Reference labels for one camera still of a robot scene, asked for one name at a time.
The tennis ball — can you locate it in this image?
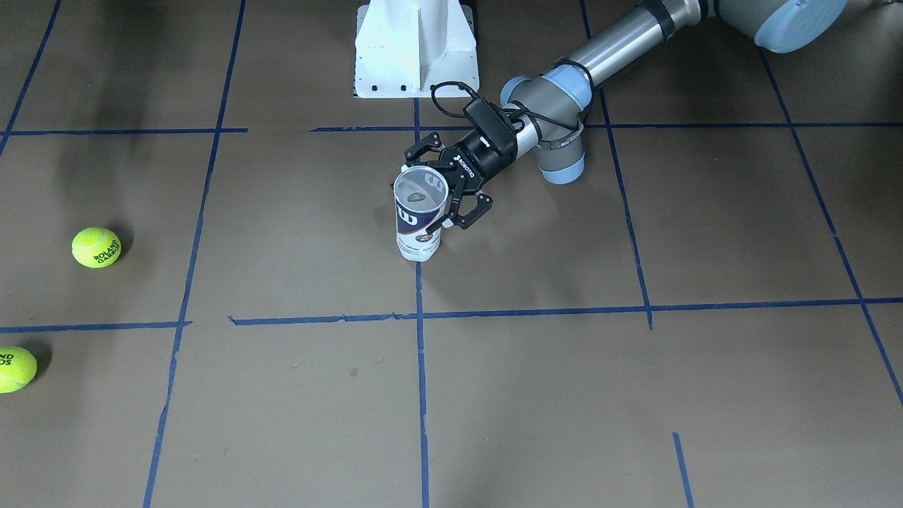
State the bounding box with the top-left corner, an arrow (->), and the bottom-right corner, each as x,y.
1,346 -> 37,394
71,227 -> 123,269

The clear tennis ball can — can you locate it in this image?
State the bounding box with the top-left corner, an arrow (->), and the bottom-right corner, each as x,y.
392,165 -> 449,262

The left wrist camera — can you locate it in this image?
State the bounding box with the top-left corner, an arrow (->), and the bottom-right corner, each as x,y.
463,99 -> 516,154

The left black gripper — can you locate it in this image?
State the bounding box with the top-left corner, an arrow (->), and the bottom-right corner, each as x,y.
404,130 -> 517,235

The black camera cable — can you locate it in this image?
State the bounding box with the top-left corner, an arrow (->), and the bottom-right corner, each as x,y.
430,59 -> 597,140

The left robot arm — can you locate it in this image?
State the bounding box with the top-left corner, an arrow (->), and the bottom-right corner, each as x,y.
393,1 -> 847,241

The white mounting post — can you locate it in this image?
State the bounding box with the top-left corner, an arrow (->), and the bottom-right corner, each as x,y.
353,1 -> 480,99

